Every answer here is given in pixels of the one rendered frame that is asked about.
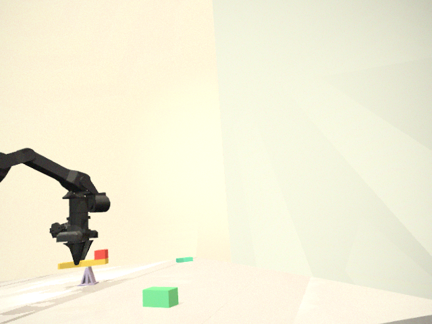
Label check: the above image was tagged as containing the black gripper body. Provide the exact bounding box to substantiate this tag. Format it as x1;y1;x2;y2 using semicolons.
56;213;99;243

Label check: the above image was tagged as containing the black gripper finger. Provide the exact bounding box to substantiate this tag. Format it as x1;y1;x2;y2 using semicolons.
63;241;86;265
80;240;94;261

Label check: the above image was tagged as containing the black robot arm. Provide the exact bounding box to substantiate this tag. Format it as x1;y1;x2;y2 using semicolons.
0;147;111;238

